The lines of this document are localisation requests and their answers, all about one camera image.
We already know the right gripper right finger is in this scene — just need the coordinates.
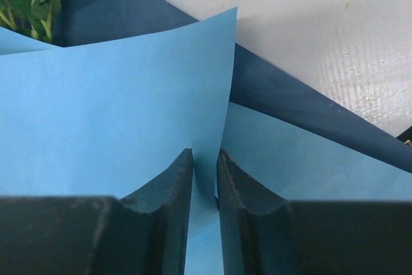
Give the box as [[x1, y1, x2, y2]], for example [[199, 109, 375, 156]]
[[217, 150, 411, 274]]

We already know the black ribbon gold lettering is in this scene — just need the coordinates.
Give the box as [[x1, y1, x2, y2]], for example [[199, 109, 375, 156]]
[[397, 127, 412, 147]]

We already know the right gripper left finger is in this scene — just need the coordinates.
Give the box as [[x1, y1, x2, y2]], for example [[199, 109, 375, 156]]
[[1, 149, 193, 274]]

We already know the blue wrapping paper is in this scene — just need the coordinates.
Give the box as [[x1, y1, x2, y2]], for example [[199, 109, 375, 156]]
[[1, 0, 411, 274]]

